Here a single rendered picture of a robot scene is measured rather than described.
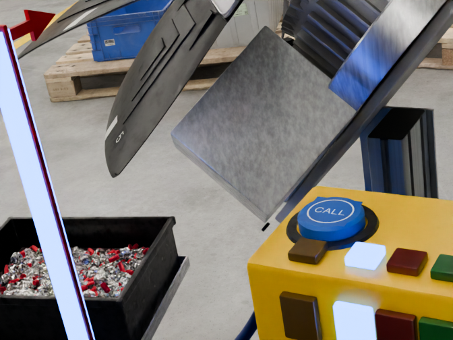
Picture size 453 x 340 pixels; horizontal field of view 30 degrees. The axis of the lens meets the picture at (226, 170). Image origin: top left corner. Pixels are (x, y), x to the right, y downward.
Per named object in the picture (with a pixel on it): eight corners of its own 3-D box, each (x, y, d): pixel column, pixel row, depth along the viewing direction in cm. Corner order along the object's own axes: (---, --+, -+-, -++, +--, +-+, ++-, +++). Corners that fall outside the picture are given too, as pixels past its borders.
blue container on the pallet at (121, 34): (198, 18, 451) (191, -23, 442) (172, 55, 399) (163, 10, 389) (127, 26, 461) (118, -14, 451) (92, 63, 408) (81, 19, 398)
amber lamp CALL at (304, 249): (329, 249, 48) (328, 240, 48) (316, 266, 47) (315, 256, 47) (300, 245, 49) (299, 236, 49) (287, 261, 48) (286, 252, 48)
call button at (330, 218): (376, 220, 52) (373, 196, 51) (351, 255, 49) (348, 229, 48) (316, 213, 54) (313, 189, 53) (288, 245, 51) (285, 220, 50)
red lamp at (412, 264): (429, 260, 46) (428, 250, 46) (418, 278, 45) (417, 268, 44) (397, 255, 47) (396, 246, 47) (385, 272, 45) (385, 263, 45)
